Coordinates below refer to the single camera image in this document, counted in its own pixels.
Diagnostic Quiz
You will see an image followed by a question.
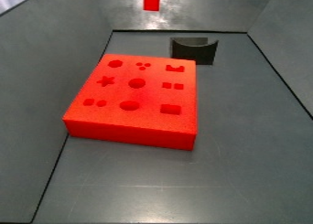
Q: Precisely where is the red arch block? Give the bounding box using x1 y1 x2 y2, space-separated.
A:
143 0 160 11

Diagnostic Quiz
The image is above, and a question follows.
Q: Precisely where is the red shape-sorting board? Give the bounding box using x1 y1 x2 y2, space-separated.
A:
63 54 197 151

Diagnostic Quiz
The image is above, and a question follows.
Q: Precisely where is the black curved holder stand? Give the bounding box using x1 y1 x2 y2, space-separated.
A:
170 37 219 65

